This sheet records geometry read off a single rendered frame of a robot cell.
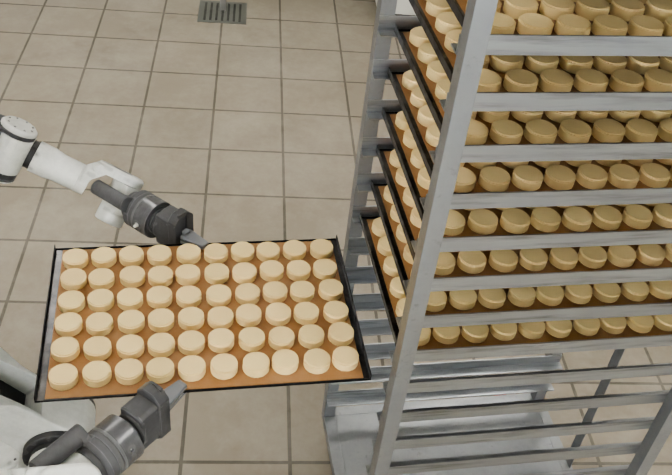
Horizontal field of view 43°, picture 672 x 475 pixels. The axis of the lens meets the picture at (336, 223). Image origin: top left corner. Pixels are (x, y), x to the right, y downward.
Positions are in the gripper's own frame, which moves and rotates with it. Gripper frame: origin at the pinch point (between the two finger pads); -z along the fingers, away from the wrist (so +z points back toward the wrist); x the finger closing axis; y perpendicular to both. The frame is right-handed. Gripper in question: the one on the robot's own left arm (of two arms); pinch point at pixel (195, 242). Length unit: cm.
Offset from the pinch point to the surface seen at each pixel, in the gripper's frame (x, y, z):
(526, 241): 34, 8, -67
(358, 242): -2.2, 25.8, -25.5
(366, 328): -31, 29, -29
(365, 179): 15.6, 25.5, -25.2
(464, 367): -49, 50, -50
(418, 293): 26, -7, -56
